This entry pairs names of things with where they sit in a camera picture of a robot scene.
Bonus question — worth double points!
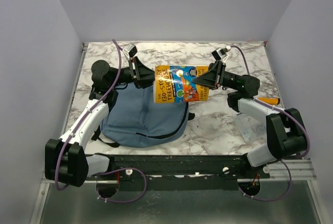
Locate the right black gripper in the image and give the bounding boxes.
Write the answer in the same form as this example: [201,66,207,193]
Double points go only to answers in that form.
[190,61,240,91]

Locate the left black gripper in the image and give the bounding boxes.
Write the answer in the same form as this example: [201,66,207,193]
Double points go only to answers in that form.
[108,56,163,88]

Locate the orange white paperback book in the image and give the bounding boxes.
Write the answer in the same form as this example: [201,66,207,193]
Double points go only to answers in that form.
[153,65,209,103]

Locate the blue fabric backpack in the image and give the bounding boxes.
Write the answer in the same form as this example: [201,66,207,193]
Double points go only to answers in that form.
[92,83,195,148]

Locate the yellow handled screwdriver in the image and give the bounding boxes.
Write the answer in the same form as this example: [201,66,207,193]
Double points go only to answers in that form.
[258,97,280,106]

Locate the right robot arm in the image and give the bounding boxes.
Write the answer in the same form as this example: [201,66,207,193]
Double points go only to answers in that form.
[193,61,310,178]

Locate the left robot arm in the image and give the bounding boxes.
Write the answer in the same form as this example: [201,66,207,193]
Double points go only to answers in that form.
[44,57,155,190]

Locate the clear plastic screw box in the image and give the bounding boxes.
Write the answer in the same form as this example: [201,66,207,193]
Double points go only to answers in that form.
[234,113,266,143]

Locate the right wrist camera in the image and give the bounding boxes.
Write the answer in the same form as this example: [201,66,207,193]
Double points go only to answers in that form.
[211,45,231,63]

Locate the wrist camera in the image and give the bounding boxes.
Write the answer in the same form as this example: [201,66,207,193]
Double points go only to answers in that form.
[123,43,137,59]
[211,45,231,63]

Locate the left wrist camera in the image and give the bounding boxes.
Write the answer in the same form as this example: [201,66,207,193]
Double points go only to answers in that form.
[123,43,137,59]

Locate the black mounting base plate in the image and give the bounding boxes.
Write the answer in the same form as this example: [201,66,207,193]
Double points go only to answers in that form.
[93,153,269,193]

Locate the aluminium rail frame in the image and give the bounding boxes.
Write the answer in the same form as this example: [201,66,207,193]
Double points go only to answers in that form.
[28,43,323,224]

